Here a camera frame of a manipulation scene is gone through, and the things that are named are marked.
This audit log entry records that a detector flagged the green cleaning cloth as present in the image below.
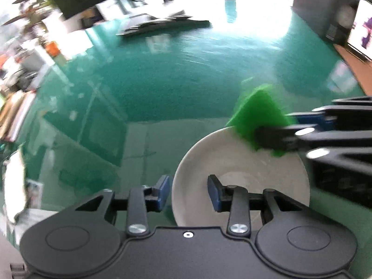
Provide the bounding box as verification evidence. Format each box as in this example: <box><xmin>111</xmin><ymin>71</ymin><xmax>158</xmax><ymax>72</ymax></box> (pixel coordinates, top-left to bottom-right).
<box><xmin>226</xmin><ymin>84</ymin><xmax>298</xmax><ymax>151</ymax></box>

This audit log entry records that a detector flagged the white ceramic bowl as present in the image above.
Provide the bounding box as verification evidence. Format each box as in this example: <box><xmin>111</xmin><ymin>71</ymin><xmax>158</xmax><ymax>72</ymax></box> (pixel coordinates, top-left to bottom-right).
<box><xmin>172</xmin><ymin>128</ymin><xmax>310</xmax><ymax>228</ymax></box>

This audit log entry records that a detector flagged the brown leather mouse pad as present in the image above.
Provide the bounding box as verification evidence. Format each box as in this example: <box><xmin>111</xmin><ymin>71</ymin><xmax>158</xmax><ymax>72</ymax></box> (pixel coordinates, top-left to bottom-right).
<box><xmin>334</xmin><ymin>44</ymin><xmax>372</xmax><ymax>96</ymax></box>

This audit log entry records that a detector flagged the smartphone with lit screen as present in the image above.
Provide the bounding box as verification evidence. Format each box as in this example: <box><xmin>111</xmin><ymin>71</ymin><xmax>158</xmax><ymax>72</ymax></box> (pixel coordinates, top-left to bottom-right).
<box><xmin>347</xmin><ymin>0</ymin><xmax>372</xmax><ymax>61</ymax></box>

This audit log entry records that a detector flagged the black speaker with blue knob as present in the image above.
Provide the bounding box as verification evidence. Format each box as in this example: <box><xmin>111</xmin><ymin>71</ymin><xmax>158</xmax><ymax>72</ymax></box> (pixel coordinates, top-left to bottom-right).
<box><xmin>293</xmin><ymin>0</ymin><xmax>359</xmax><ymax>45</ymax></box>

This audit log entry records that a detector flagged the stack of books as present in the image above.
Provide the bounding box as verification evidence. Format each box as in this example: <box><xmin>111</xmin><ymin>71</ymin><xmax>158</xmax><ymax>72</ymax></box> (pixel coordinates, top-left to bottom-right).
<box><xmin>1</xmin><ymin>90</ymin><xmax>37</xmax><ymax>142</ymax></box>

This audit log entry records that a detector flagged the black laptop stand tray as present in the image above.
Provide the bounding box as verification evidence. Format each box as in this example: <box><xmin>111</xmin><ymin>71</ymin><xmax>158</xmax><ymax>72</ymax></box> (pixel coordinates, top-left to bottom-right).
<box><xmin>116</xmin><ymin>13</ymin><xmax>211</xmax><ymax>38</ymax></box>

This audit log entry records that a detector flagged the grey box on side desk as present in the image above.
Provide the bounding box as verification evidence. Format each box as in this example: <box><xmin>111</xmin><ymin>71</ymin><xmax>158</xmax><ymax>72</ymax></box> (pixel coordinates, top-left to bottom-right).
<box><xmin>14</xmin><ymin>47</ymin><xmax>55</xmax><ymax>91</ymax></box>

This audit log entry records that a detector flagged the potted plant with red leaves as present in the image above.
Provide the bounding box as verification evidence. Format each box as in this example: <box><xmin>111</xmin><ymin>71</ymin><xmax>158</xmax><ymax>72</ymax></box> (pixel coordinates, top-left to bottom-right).
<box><xmin>1</xmin><ymin>0</ymin><xmax>58</xmax><ymax>38</ymax></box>

